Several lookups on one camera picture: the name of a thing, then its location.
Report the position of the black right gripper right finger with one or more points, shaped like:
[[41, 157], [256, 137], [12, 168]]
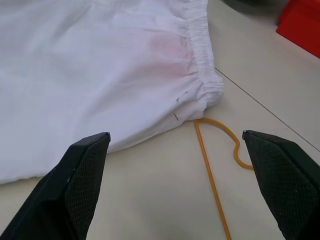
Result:
[[287, 190]]

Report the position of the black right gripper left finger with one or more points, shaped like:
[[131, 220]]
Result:
[[50, 195]]

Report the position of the white shirt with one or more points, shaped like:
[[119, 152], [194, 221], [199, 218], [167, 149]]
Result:
[[100, 75]]

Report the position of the red plastic bin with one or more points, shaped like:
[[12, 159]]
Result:
[[302, 35]]

